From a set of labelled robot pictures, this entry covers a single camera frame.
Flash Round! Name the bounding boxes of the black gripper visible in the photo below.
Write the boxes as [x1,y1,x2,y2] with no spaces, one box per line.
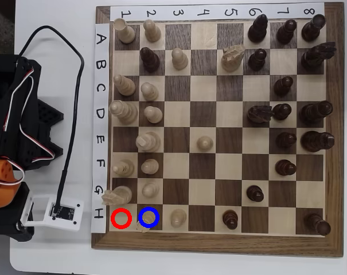
[0,182,35,242]

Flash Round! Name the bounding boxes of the light wooden pawn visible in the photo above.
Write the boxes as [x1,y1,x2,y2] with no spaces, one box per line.
[171,48,189,70]
[170,209,188,229]
[196,135,214,152]
[141,158,159,175]
[140,82,159,101]
[143,19,162,43]
[141,182,160,198]
[143,105,163,124]

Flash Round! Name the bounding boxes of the dark wooden bishop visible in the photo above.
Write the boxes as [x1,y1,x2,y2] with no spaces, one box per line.
[247,14,269,44]

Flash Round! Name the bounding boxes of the black pawn at B2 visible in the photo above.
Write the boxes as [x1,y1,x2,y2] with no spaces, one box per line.
[139,46,161,73]

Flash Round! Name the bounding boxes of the light wooden knight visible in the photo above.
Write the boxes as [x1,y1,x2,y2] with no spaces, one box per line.
[101,185,133,206]
[221,45,245,72]

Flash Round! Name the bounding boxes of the light wooden bishop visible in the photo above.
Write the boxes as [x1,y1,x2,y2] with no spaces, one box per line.
[112,74,137,97]
[112,159,135,178]

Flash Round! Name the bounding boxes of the dark wooden king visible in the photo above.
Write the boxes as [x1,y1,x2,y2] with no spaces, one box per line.
[300,130,336,152]

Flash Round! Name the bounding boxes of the light wooden rook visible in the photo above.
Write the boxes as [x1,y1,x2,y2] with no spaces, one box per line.
[112,18,137,44]
[136,211,158,233]

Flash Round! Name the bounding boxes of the dark wooden rook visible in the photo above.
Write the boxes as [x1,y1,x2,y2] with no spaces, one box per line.
[301,14,326,42]
[303,213,332,237]

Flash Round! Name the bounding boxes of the white letter paper strip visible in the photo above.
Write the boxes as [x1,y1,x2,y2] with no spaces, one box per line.
[91,22,110,234]

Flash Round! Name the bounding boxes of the black camera cable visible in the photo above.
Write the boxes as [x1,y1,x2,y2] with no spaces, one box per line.
[18,25,85,214]

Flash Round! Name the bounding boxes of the light wooden king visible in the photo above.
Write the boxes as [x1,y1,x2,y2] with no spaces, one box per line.
[135,131,162,153]

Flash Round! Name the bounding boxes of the white number paper strip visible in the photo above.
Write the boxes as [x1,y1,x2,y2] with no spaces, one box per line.
[110,2,325,21]

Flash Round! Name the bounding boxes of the wooden chessboard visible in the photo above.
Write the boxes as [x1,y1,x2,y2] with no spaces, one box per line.
[91,2,346,258]

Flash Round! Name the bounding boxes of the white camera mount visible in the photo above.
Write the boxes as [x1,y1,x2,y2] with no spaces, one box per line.
[20,194,84,232]

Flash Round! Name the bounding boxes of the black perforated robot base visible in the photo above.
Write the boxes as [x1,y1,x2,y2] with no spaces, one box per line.
[37,99,64,170]

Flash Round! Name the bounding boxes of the dark wooden pawn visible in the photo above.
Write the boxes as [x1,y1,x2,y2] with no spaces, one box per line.
[246,185,265,203]
[222,209,239,230]
[272,103,293,121]
[275,159,298,176]
[273,76,294,97]
[275,131,298,148]
[275,19,298,45]
[247,48,268,72]

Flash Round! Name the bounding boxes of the white and red servo wires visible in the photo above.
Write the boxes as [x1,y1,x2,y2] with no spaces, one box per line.
[0,67,56,187]

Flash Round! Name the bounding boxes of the dark wooden queen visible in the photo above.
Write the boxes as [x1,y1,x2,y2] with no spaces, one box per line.
[300,100,334,125]

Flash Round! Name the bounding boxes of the dark wooden knight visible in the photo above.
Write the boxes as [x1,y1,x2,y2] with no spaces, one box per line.
[301,41,337,71]
[247,105,275,124]

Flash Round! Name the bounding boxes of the light wooden queen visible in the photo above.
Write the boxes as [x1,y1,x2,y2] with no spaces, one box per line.
[108,100,139,125]

